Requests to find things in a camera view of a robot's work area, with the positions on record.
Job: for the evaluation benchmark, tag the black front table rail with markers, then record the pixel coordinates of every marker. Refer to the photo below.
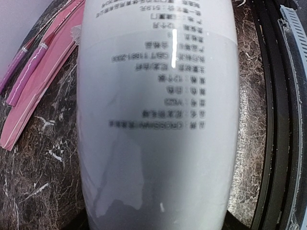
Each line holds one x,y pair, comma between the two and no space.
281,154

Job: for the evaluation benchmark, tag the pink badminton racket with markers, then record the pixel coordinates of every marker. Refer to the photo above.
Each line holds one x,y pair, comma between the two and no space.
28,69
14,63

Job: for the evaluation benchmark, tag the pink badminton racket rear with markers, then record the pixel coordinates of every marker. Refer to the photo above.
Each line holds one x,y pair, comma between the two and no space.
14,63

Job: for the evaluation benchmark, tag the white shuttlecock tube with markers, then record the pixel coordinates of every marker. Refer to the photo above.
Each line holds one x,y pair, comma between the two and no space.
157,113

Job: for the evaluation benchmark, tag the grey slotted cable duct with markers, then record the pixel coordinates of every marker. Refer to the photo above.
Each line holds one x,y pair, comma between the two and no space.
296,46

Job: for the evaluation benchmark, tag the pink badminton racket front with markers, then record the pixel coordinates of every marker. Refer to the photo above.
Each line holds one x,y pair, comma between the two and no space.
28,69

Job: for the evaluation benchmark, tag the pink racket cover bag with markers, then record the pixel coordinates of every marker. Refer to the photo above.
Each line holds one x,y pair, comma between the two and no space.
58,51

